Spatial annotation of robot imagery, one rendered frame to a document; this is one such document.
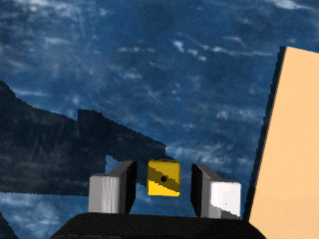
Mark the yellow die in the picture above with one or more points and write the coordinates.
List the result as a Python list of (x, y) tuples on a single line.
[(163, 177)]

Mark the tan square mat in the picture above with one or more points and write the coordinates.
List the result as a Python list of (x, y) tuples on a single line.
[(285, 201)]

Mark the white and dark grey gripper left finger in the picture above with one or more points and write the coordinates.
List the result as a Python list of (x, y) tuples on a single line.
[(114, 192)]

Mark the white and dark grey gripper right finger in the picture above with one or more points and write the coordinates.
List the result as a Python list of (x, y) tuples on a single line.
[(213, 197)]

